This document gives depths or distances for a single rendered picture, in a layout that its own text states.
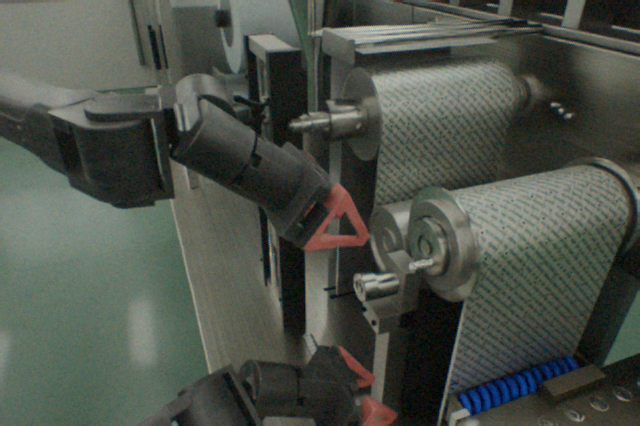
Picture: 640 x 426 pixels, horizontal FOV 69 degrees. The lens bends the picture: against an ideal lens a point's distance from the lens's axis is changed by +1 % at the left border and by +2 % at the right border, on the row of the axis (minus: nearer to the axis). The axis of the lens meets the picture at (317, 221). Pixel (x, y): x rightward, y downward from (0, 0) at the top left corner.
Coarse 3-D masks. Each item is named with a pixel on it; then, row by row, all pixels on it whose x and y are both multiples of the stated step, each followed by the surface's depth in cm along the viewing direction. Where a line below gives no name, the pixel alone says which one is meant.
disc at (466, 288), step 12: (420, 192) 60; (432, 192) 57; (444, 192) 55; (456, 204) 53; (456, 216) 53; (468, 216) 51; (468, 228) 51; (468, 240) 52; (468, 252) 52; (480, 252) 51; (468, 264) 53; (480, 264) 51; (468, 276) 53; (432, 288) 61; (456, 288) 56; (468, 288) 54; (456, 300) 57
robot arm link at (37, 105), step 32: (0, 96) 39; (32, 96) 39; (64, 96) 37; (96, 96) 38; (0, 128) 41; (32, 128) 37; (64, 128) 35; (96, 128) 33; (128, 128) 34; (64, 160) 37; (96, 160) 35; (128, 160) 35; (96, 192) 37; (128, 192) 37
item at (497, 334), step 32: (544, 288) 60; (576, 288) 63; (480, 320) 58; (512, 320) 61; (544, 320) 64; (576, 320) 67; (480, 352) 62; (512, 352) 65; (544, 352) 68; (448, 384) 63; (480, 384) 66
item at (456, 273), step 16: (416, 208) 59; (432, 208) 56; (448, 208) 54; (448, 224) 53; (448, 240) 54; (464, 240) 52; (464, 256) 52; (448, 272) 55; (464, 272) 53; (448, 288) 56
